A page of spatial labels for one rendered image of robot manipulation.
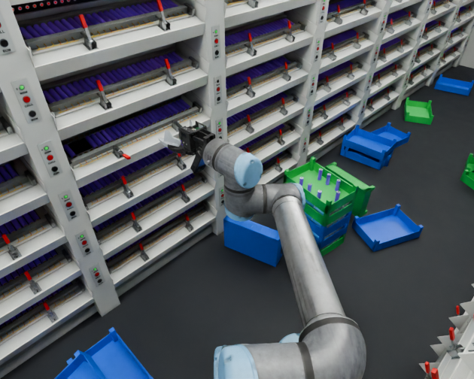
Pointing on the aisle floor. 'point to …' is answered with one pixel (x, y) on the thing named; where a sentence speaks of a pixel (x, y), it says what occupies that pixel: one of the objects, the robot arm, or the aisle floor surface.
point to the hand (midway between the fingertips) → (173, 135)
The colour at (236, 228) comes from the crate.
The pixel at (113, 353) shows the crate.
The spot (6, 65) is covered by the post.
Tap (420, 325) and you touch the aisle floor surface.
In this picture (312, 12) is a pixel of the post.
